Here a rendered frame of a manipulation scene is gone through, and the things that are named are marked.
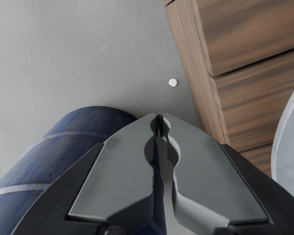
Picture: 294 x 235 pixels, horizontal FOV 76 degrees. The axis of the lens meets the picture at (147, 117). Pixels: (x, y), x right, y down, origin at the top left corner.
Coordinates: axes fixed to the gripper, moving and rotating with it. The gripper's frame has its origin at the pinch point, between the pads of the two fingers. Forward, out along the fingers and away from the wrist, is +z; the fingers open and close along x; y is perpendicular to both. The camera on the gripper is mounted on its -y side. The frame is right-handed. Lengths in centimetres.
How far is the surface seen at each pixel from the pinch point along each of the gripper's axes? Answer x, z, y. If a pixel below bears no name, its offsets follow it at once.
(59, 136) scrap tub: -21.3, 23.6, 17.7
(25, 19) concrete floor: -32, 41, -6
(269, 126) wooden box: 11.7, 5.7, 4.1
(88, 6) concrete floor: -15.7, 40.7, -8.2
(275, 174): 9.9, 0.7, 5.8
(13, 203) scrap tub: -19.6, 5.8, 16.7
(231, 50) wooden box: 6.3, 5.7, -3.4
